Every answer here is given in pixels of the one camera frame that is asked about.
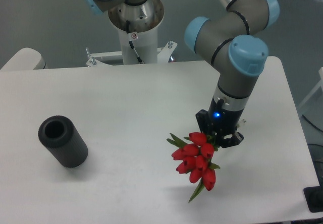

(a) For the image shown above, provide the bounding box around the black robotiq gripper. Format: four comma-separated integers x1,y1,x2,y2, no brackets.
195,99,244,148

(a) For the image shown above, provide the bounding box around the red tulip bouquet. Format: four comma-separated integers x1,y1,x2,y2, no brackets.
167,132,221,202

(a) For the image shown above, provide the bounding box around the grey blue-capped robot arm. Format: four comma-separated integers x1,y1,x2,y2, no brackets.
85,0,280,148

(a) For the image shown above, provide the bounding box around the dark grey ribbed vase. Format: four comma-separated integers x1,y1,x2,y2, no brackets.
38,116,88,168

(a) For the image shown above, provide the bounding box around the black box at table edge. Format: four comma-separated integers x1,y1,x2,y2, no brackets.
303,186,322,213

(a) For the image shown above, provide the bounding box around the white rounded side table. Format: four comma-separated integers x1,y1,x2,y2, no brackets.
1,47,48,72

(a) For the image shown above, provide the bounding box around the black floor cable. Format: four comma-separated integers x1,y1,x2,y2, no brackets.
302,114,323,131

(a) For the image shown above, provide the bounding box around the white frame at right edge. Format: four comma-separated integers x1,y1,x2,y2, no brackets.
297,68,322,111

